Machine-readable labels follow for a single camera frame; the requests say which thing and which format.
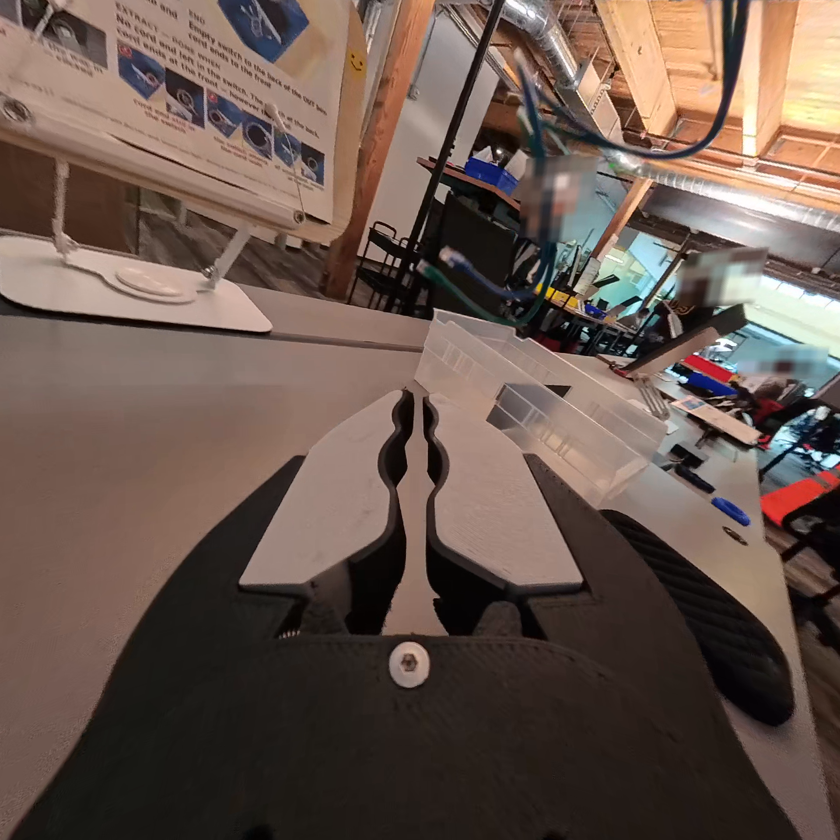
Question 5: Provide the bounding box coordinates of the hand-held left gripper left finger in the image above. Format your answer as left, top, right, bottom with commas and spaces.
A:
238, 389, 416, 636

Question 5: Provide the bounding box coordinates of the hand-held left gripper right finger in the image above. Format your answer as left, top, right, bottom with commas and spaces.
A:
423, 392, 585, 636

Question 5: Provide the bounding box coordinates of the green ethernet cable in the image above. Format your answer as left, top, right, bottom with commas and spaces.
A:
416, 105, 560, 329

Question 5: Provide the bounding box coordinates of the blue ethernet cable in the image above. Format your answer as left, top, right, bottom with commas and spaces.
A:
438, 0, 753, 306

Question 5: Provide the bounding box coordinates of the clear plastic bin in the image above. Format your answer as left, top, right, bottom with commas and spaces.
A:
413, 310, 670, 508

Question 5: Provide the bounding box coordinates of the black carbon-pattern pad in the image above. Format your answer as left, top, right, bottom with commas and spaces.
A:
599, 508, 796, 727

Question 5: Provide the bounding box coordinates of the dark tilted board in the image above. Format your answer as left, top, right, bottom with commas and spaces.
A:
629, 304, 749, 380

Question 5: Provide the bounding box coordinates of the red chair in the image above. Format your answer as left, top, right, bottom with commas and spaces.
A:
760, 465, 840, 528

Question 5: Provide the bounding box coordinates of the blue storage bin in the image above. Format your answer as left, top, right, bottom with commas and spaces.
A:
465, 155, 527, 196

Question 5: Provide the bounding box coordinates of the wooden poster board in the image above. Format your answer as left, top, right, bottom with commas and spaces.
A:
0, 0, 370, 247

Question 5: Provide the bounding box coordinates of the black metal pole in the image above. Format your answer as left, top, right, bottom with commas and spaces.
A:
387, 0, 508, 311

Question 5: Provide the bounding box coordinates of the black wire cart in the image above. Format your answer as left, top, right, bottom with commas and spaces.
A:
353, 221, 422, 311

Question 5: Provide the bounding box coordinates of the wooden support post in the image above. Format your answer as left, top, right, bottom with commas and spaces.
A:
322, 0, 435, 301

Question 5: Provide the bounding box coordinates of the silver ventilation duct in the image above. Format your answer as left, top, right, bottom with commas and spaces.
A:
504, 0, 840, 232

